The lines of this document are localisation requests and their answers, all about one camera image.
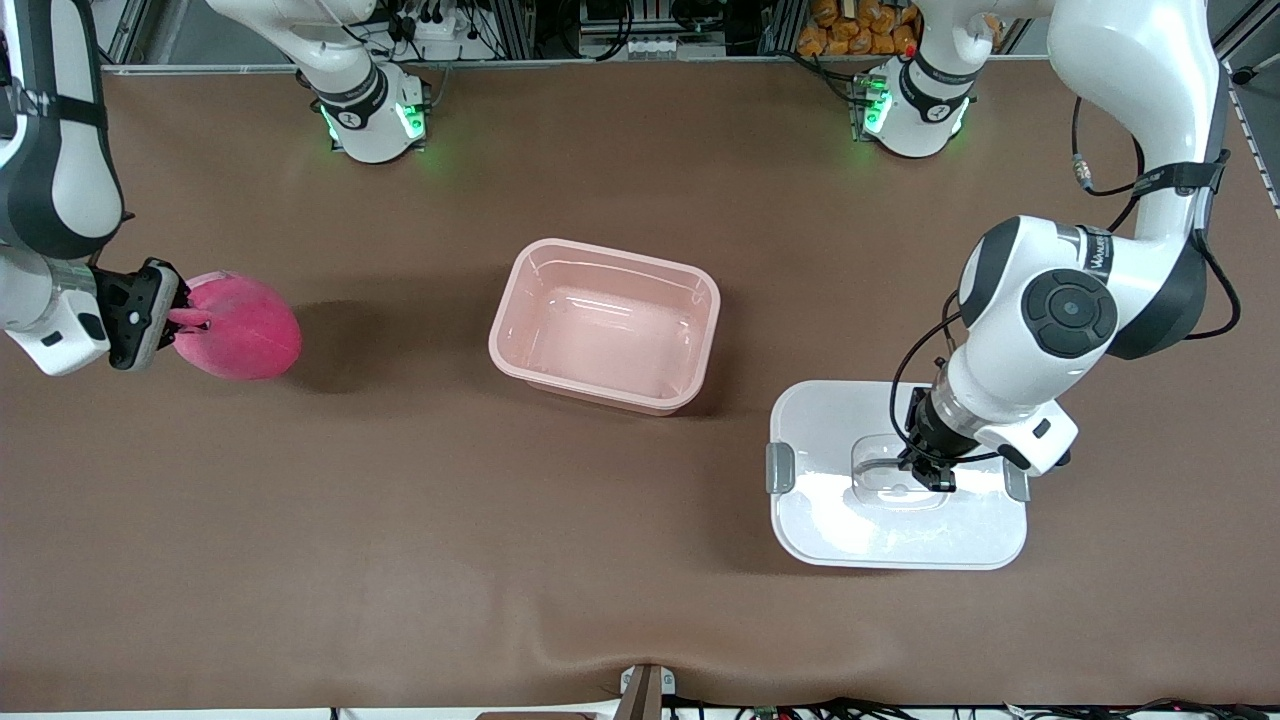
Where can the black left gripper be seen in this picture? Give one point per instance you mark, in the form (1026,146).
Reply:
(924,436)

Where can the silver table edge rail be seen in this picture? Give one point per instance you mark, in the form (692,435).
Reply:
(500,64)

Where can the white box lid grey latches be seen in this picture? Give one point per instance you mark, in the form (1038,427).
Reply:
(900,530)

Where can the white terminal block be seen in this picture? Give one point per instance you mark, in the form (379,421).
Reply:
(652,46)

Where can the metal table edge bracket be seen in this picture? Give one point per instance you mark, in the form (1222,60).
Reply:
(645,695)

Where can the pink plastic box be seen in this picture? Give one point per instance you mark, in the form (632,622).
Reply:
(600,340)

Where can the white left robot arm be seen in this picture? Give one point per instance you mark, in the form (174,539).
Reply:
(1130,60)

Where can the orange mesh bag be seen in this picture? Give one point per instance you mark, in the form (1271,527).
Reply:
(850,35)

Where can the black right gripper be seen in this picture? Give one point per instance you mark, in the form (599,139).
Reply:
(122,300)

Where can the pink plush toy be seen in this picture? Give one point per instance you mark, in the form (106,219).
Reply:
(245,330)

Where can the white power strip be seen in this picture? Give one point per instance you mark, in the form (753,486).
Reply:
(430,35)

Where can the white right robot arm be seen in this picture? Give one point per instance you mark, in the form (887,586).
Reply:
(60,180)

